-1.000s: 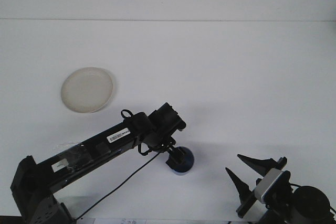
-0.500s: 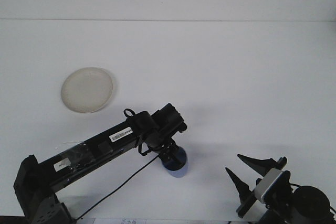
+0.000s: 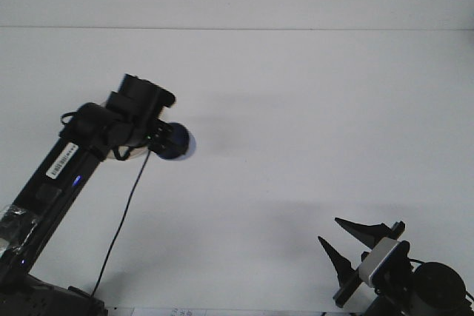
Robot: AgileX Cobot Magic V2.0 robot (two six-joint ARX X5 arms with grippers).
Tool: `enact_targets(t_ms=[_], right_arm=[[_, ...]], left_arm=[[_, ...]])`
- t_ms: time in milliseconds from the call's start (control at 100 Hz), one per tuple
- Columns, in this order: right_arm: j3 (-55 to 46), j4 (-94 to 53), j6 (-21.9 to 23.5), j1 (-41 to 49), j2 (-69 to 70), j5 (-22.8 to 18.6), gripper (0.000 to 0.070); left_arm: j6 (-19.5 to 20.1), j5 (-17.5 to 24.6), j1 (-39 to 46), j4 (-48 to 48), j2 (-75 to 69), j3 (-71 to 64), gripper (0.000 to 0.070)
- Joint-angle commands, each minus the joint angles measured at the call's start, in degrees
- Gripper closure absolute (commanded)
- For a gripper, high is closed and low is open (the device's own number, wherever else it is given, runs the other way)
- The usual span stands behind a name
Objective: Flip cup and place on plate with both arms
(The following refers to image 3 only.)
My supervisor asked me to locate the pale blue cup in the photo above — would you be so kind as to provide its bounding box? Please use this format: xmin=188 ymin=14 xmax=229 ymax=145
xmin=156 ymin=122 xmax=196 ymax=161

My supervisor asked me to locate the pale round plate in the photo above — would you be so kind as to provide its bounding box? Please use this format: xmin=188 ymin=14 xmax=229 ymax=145
xmin=99 ymin=98 xmax=151 ymax=162

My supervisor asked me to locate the crinkled clear plastic wrap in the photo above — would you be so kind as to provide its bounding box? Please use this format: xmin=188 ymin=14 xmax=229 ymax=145
xmin=0 ymin=203 xmax=40 ymax=254

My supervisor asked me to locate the white printed paper sheet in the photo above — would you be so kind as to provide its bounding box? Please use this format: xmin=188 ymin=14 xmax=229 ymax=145
xmin=131 ymin=307 xmax=196 ymax=316

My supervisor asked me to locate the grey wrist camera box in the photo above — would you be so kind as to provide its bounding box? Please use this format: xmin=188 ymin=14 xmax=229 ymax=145
xmin=358 ymin=237 xmax=401 ymax=288

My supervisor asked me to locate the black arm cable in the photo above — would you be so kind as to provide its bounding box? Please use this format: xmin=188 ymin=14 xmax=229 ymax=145
xmin=407 ymin=256 xmax=474 ymax=304
xmin=90 ymin=149 xmax=152 ymax=297

